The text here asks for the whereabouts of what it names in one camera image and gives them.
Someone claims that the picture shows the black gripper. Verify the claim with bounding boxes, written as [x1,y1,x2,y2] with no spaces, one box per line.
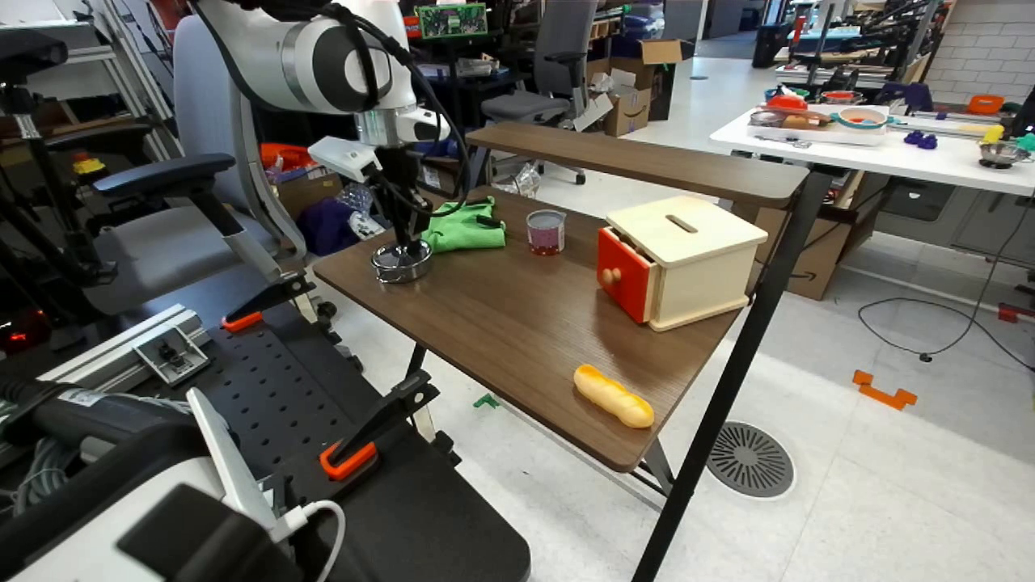
[373,144,433,262]

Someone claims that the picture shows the silver metal pot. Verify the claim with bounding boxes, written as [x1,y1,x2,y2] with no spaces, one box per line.
[369,240,438,287]

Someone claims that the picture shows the green cloth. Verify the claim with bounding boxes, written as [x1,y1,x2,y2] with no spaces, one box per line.
[418,195,511,258]

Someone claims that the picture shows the purple bag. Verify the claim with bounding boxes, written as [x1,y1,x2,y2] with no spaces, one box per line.
[293,199,360,258]

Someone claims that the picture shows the clear cup red contents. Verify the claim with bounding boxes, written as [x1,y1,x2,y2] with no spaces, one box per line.
[524,206,570,258]

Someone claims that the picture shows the green circuit board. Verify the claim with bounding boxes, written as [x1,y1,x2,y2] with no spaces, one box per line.
[418,0,490,44]

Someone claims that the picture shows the grey mesh office chair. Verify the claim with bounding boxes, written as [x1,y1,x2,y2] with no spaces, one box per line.
[479,0,601,125]

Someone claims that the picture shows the small cardboard box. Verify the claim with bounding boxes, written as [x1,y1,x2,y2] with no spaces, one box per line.
[586,89,656,141]

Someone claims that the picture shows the cluttered back work table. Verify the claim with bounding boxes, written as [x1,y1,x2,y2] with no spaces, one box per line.
[466,119,816,211]

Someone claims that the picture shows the grey office chair black armrests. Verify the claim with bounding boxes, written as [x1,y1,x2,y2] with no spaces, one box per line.
[76,13,325,327]

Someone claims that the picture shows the wooden box red drawer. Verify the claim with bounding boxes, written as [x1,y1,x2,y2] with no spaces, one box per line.
[596,195,771,333]

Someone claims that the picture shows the tall open cardboard box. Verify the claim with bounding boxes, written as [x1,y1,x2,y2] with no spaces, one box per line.
[636,38,686,122]

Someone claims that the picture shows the yellow emergency stop button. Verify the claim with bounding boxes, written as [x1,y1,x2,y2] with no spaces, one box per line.
[68,151,111,180]

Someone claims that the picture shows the brown wooden table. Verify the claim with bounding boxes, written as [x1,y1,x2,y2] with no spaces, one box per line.
[400,164,833,582]

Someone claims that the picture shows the round floor drain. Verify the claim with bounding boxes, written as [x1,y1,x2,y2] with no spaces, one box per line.
[705,422,798,502]

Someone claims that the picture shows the cardboard box under shelf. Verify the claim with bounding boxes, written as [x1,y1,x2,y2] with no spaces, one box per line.
[752,199,861,304]

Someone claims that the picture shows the white work table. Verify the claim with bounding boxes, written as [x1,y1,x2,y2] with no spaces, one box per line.
[707,92,1035,202]

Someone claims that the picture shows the orange bowl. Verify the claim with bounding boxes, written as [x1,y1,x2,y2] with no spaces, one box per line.
[964,92,1009,119]

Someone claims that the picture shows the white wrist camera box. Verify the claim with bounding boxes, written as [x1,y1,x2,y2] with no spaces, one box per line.
[308,132,386,189]

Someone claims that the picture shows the black clamp orange handle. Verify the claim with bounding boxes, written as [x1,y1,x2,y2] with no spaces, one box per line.
[318,368,443,485]
[221,273,318,337]

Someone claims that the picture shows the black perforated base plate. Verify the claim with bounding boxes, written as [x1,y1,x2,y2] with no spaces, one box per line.
[140,310,532,582]

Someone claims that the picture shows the white cable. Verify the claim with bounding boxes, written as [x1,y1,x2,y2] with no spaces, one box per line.
[281,499,349,582]

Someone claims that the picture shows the aluminium extrusion rail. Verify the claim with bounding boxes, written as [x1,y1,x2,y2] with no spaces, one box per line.
[35,304,213,392]

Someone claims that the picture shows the thin black floor cable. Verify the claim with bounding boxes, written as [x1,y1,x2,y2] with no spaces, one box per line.
[854,203,1035,374]

